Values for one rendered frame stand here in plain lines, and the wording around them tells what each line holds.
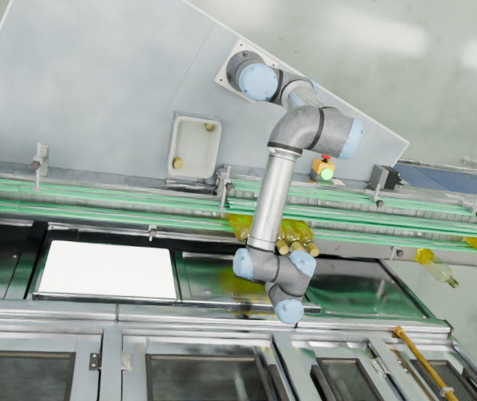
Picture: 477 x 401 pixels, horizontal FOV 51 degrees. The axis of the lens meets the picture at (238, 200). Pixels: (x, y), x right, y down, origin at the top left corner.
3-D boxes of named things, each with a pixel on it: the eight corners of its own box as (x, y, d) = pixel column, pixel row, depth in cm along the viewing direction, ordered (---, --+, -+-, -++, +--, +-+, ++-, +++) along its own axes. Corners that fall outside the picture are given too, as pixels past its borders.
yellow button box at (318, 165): (309, 173, 210) (315, 180, 203) (314, 156, 207) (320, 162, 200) (325, 175, 211) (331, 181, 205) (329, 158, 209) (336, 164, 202)
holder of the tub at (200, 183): (164, 178, 198) (165, 185, 191) (173, 110, 188) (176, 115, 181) (206, 183, 202) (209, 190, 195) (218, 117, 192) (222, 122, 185)
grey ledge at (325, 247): (276, 239, 215) (283, 253, 205) (281, 221, 212) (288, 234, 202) (463, 256, 240) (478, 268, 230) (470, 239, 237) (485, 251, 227)
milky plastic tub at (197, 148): (165, 166, 195) (166, 173, 187) (173, 110, 187) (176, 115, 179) (209, 171, 200) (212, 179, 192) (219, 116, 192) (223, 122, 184)
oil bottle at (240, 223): (227, 219, 196) (238, 245, 177) (229, 205, 194) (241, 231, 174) (241, 219, 197) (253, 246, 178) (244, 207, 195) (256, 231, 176)
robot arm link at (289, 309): (310, 303, 136) (299, 328, 139) (298, 282, 146) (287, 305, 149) (284, 298, 134) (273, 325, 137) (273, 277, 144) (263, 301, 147)
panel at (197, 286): (48, 245, 174) (31, 301, 144) (48, 238, 173) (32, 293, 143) (289, 262, 198) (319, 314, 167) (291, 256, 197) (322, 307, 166)
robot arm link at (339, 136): (274, 64, 174) (325, 114, 127) (312, 76, 179) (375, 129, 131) (262, 96, 179) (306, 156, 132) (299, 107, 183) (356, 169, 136)
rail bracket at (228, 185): (214, 200, 191) (220, 215, 180) (222, 159, 185) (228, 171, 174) (221, 201, 192) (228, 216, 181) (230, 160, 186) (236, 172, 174)
